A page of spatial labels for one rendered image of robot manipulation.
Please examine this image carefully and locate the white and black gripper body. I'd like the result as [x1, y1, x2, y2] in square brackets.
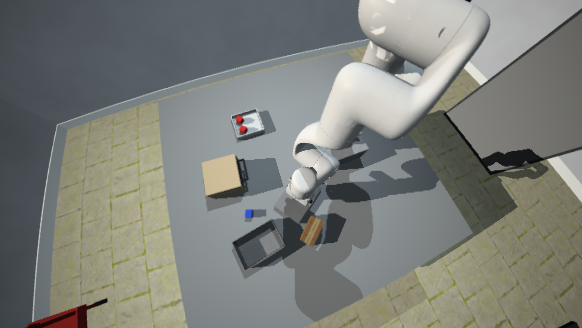
[286, 183, 314, 206]

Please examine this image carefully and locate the light wooden cabinet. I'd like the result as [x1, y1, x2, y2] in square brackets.
[202, 154, 249, 199]

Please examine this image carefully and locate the brown cardboard box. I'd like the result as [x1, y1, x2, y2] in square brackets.
[299, 215, 324, 247]

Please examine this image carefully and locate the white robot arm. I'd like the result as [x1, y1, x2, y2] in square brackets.
[288, 0, 490, 199]

